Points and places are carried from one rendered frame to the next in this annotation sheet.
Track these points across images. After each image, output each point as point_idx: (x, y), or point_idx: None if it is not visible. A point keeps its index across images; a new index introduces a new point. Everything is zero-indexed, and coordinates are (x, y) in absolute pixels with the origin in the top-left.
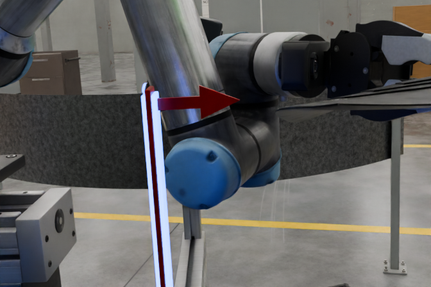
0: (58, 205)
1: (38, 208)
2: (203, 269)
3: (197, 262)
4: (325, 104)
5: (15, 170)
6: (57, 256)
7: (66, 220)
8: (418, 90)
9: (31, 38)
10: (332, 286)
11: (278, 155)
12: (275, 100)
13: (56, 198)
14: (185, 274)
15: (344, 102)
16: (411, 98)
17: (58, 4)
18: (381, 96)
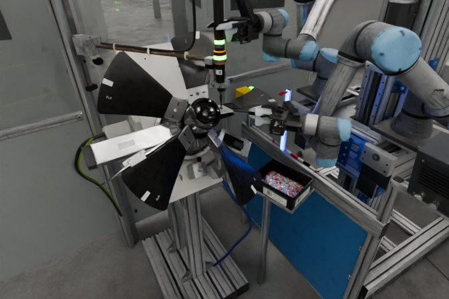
0: (377, 153)
1: (374, 147)
2: (352, 205)
3: (354, 202)
4: (258, 89)
5: (409, 148)
6: (369, 163)
7: (381, 163)
8: (252, 99)
9: (434, 111)
10: (296, 196)
11: (317, 156)
12: (319, 139)
13: (381, 153)
14: (349, 195)
15: (257, 91)
16: (250, 94)
17: (421, 99)
18: (256, 96)
